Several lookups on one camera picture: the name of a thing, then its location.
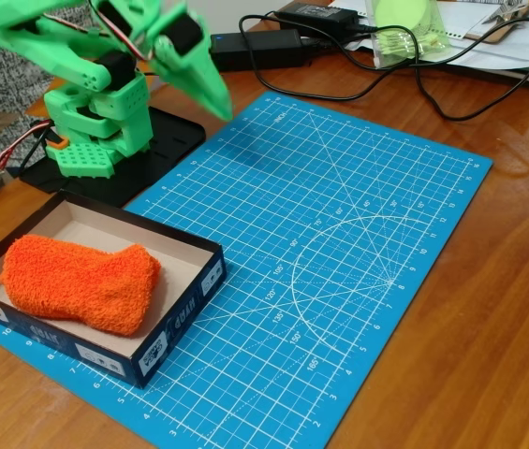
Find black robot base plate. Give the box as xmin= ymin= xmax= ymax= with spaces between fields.
xmin=19 ymin=106 xmax=207 ymax=210

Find black power adapter blue light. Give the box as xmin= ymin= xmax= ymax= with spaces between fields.
xmin=210 ymin=29 xmax=307 ymax=73

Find white paper sheets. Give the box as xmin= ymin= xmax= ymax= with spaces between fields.
xmin=329 ymin=0 xmax=529 ymax=85

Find dark blue cardboard box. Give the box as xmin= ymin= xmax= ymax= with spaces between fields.
xmin=0 ymin=189 xmax=227 ymax=390

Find red and black wires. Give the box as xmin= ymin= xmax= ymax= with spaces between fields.
xmin=0 ymin=119 xmax=54 ymax=172

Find green clear plastic container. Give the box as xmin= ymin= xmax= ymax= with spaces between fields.
xmin=365 ymin=0 xmax=451 ymax=70

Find brown clipboard with metal clip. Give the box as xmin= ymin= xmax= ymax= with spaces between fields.
xmin=463 ymin=0 xmax=529 ymax=44

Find black curved power cable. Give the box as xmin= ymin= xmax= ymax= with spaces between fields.
xmin=413 ymin=44 xmax=529 ymax=122

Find black power adapter with label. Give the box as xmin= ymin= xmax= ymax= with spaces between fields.
xmin=275 ymin=2 xmax=361 ymax=32

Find orange fuzzy sock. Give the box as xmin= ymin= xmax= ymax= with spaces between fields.
xmin=0 ymin=234 xmax=162 ymax=337

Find blue cutting mat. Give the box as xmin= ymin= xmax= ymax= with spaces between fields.
xmin=0 ymin=91 xmax=493 ymax=449

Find black cable over papers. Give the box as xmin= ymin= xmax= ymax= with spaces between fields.
xmin=304 ymin=16 xmax=529 ymax=71

